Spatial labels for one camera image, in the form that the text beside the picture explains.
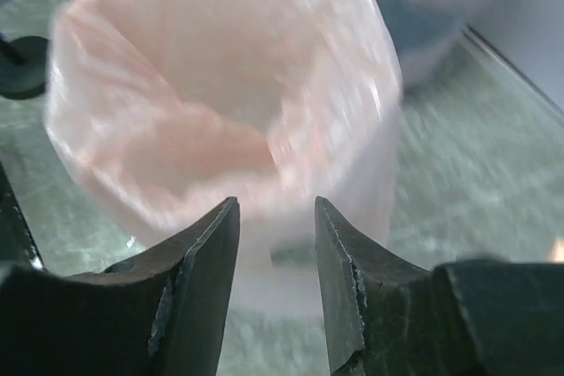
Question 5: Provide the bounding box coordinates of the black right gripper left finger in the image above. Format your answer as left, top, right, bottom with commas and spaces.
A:
1, 197, 240, 375

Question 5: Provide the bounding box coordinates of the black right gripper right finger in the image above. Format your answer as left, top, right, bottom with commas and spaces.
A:
315, 197, 563, 375

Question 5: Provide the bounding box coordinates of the pink plastic trash bag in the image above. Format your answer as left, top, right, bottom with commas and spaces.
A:
43, 0, 404, 254

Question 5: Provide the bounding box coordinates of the white plastic trash bin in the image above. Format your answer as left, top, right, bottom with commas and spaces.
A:
43, 0, 404, 320

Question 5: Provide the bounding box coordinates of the black round microphone stand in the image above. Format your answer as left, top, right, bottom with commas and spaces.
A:
1, 35, 48, 100

